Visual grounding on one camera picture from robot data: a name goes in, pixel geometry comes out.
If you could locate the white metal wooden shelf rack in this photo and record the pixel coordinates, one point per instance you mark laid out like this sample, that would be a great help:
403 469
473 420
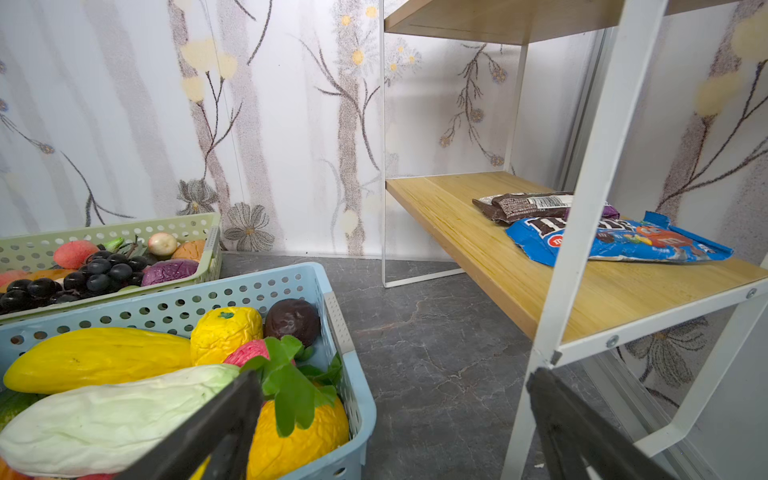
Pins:
579 308

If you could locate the light green plastic basket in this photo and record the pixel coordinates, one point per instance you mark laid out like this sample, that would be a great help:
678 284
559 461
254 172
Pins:
35 252

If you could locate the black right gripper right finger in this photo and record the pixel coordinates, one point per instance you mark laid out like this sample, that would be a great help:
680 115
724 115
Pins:
577 442

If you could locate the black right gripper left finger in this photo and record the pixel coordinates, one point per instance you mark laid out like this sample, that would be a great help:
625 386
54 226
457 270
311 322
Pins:
218 435

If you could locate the yellow toy lemon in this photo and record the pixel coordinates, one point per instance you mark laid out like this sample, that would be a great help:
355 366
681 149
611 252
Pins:
221 332

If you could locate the pink toy peach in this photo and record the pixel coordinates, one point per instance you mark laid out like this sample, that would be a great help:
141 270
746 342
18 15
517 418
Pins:
72 255

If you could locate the brown candy bag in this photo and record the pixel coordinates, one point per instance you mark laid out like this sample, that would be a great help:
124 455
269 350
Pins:
509 208

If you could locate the dark brown toy fruit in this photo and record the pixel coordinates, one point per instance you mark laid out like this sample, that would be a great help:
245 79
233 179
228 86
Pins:
294 317

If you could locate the black toy grapes bunch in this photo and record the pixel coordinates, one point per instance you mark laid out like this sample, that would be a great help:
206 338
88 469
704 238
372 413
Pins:
102 273

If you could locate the light blue plastic basket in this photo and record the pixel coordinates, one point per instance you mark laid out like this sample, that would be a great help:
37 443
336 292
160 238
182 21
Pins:
177 311

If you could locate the pink red toy strawberry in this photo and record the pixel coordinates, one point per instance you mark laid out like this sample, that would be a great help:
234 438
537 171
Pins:
245 353

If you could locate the orange yellow toy pumpkin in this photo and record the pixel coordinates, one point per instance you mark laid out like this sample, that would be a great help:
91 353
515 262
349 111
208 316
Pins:
272 456

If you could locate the purple toy cabbage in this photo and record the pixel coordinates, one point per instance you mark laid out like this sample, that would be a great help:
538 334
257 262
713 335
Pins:
167 271

